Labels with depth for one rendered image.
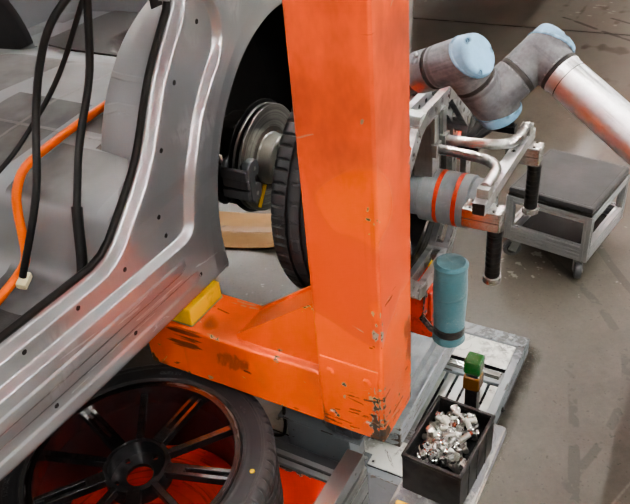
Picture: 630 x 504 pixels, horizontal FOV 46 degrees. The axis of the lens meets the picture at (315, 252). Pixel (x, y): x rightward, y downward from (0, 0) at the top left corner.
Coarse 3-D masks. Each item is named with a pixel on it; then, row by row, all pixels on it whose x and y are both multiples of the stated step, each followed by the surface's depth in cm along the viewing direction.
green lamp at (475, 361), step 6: (468, 354) 171; (474, 354) 171; (480, 354) 170; (468, 360) 169; (474, 360) 169; (480, 360) 169; (468, 366) 169; (474, 366) 168; (480, 366) 168; (468, 372) 170; (474, 372) 169; (480, 372) 169
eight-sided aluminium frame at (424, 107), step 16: (416, 96) 180; (432, 96) 186; (448, 96) 185; (416, 112) 173; (432, 112) 176; (448, 112) 200; (464, 112) 199; (416, 128) 170; (448, 128) 208; (464, 128) 205; (416, 144) 171; (448, 160) 213; (464, 160) 211; (432, 240) 216; (448, 240) 214; (432, 256) 215; (416, 272) 206; (432, 272) 205; (416, 288) 195
